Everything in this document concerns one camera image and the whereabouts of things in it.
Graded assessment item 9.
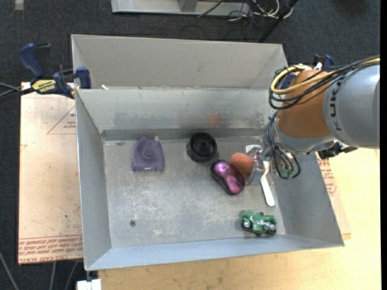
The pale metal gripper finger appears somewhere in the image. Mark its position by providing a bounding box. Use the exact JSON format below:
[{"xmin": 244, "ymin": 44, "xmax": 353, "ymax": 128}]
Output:
[
  {"xmin": 259, "ymin": 161, "xmax": 276, "ymax": 208},
  {"xmin": 247, "ymin": 159, "xmax": 265, "ymax": 187}
]

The orange sponge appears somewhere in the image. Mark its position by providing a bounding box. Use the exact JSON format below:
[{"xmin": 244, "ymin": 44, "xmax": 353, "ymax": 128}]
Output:
[{"xmin": 230, "ymin": 152, "xmax": 256, "ymax": 180}]

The magenta computer mouse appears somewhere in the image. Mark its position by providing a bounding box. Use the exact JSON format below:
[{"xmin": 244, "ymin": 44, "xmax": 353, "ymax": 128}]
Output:
[{"xmin": 209, "ymin": 159, "xmax": 246, "ymax": 196}]

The green toy motorcycle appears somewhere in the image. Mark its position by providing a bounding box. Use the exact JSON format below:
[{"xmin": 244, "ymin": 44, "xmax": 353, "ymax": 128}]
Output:
[{"xmin": 240, "ymin": 208, "xmax": 278, "ymax": 238}]

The grey metal bin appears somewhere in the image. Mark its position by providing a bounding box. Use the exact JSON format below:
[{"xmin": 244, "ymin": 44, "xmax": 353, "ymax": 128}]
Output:
[{"xmin": 71, "ymin": 34, "xmax": 345, "ymax": 272}]

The purple translucent plastic block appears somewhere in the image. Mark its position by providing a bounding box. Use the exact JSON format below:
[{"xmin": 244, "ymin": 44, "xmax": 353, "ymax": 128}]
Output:
[{"xmin": 131, "ymin": 135, "xmax": 166, "ymax": 172}]

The brown cardboard board red print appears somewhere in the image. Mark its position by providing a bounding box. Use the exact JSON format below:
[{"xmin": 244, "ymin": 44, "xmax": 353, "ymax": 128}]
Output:
[{"xmin": 18, "ymin": 81, "xmax": 353, "ymax": 266}]

